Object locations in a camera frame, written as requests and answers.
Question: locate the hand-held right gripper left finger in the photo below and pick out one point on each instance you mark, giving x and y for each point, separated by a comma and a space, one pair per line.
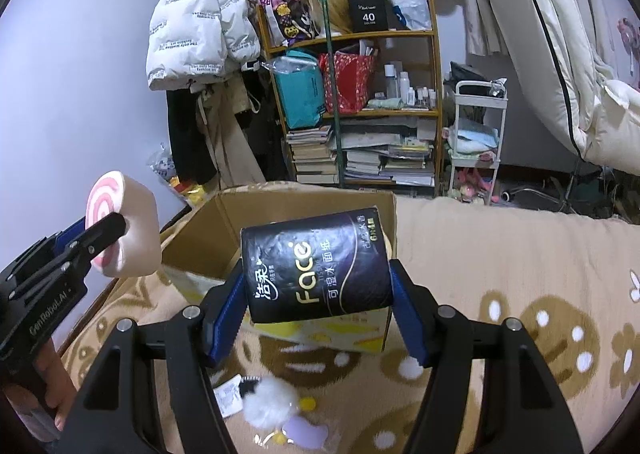
227, 319

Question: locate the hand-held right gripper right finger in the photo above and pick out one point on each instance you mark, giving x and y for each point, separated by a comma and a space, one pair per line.
407, 319

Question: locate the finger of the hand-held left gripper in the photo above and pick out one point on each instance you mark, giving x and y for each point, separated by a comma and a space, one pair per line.
70, 231
102, 231

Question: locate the pink swirl foam roll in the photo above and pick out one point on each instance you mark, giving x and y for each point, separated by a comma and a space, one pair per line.
135, 229

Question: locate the printed cardboard box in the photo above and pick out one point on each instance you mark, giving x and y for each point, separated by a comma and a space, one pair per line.
215, 234

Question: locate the black tissue pack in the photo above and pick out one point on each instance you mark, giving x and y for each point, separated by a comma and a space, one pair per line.
320, 269

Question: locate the lilac soft toy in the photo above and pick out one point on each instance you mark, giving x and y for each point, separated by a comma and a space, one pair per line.
306, 433

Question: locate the person's left hand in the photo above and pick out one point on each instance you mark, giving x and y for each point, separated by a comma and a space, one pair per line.
57, 379

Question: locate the white label tag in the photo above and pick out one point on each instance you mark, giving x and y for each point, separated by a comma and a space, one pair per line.
227, 399

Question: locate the pile of colourful snack bags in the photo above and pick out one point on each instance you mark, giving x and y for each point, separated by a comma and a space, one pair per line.
175, 174

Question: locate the white fluffy plush toy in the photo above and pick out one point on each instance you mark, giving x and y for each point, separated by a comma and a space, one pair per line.
270, 401

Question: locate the black coat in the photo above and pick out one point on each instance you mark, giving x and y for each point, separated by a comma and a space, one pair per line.
187, 134

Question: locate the pink toys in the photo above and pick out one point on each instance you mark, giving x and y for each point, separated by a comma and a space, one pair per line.
470, 184

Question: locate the beige coat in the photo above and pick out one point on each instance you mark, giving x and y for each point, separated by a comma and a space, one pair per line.
230, 139

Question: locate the wide pile of books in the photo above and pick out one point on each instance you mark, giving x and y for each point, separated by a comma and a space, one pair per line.
390, 159

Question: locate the tall stack of books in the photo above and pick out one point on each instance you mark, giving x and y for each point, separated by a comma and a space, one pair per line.
312, 157

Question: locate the light blue folded cloth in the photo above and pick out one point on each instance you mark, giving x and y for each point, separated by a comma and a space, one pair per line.
472, 137

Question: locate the white trolley cart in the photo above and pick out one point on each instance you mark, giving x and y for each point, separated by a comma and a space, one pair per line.
502, 144

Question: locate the white puffer jacket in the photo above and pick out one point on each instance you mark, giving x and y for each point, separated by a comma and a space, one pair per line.
200, 29

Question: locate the row of white cosmetic bottles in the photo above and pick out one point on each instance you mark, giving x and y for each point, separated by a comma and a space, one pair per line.
407, 89

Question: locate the green pole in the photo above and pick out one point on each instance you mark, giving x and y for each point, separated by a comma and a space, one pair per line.
334, 99

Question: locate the teal bag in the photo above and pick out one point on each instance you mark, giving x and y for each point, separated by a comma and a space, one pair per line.
300, 94

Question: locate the wooden shelf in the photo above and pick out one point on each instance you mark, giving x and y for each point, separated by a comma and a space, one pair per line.
437, 84

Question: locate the red patterned bag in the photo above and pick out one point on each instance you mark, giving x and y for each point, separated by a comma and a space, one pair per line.
350, 84

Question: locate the black item on cart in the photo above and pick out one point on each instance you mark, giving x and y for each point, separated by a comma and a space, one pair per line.
472, 74

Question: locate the purple printed bag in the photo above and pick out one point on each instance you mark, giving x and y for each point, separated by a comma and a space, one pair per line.
287, 9

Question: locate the black box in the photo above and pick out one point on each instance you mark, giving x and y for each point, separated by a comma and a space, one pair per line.
370, 12

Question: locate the blonde wig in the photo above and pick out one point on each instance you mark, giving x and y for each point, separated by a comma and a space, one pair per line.
340, 9

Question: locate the cream padded chair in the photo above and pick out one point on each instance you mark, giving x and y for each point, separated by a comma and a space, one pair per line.
550, 34

